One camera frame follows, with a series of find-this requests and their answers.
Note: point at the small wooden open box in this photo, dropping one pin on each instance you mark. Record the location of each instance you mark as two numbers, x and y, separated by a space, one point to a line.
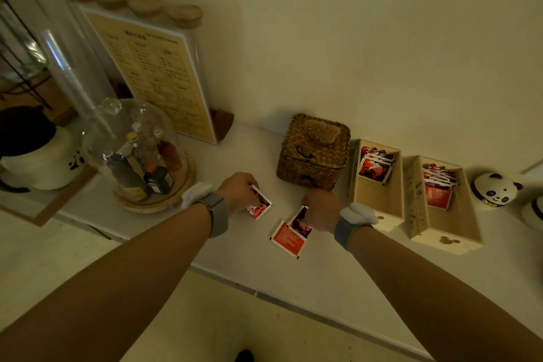
377 200

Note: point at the glass dome cover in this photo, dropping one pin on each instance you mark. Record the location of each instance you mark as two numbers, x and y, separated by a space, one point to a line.
106 137

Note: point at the white panda pot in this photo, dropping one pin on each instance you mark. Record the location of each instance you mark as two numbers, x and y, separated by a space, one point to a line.
46 166

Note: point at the person's left forearm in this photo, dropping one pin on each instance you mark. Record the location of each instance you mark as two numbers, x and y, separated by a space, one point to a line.
114 289

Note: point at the brown wooden block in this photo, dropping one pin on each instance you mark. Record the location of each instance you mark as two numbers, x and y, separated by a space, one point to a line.
222 123

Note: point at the black bottle with label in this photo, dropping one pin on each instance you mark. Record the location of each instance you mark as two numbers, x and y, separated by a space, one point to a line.
160 179

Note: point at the round wooden base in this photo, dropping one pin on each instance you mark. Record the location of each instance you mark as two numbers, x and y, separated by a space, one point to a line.
178 192

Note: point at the panda figurine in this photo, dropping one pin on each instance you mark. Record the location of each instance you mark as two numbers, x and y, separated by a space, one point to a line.
494 190

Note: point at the white wrist tracker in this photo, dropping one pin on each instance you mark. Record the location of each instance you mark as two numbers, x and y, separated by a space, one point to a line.
196 193
359 214

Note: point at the person's right hand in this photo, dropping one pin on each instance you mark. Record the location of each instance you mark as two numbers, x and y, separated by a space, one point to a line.
323 210

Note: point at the grey wrist band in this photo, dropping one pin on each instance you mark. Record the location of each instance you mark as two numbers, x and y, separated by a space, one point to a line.
217 215
344 232

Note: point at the white ceramic figurine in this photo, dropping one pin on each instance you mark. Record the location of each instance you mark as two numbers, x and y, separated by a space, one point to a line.
534 215

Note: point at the wooden tray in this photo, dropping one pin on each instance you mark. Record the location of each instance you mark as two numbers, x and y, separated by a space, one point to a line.
55 200

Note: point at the dark bottle with blue cap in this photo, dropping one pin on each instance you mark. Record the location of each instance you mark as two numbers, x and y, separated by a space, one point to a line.
125 177

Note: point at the person's right forearm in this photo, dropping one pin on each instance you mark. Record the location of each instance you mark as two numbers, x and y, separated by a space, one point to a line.
432 306

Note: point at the person's dark shoe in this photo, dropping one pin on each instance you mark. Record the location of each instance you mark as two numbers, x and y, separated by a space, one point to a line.
245 356

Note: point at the red liquid bottle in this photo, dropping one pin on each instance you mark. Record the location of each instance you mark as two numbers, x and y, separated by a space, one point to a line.
169 154

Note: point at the large wooden open box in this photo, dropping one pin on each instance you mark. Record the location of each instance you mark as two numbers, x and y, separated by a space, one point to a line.
445 224

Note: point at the stack of red sachets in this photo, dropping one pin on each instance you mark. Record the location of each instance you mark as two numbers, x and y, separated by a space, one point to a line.
375 168
439 194

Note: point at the woven basket box with lid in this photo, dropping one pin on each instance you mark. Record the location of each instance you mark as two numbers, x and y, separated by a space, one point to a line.
312 154

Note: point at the clear small bottle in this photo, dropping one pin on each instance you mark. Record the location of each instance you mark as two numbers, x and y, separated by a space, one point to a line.
139 132

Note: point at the person's left fingers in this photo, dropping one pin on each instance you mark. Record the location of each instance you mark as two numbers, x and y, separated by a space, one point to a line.
250 182

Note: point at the red sachet packet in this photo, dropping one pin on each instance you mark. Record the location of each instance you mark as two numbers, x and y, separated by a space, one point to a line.
300 226
288 241
261 208

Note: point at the person's right fingers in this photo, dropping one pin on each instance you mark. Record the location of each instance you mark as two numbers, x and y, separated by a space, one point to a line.
306 202

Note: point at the person's left hand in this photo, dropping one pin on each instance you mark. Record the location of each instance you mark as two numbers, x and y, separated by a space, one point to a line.
235 194

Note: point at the acrylic menu stand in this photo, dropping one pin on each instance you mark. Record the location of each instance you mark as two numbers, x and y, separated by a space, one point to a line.
157 73

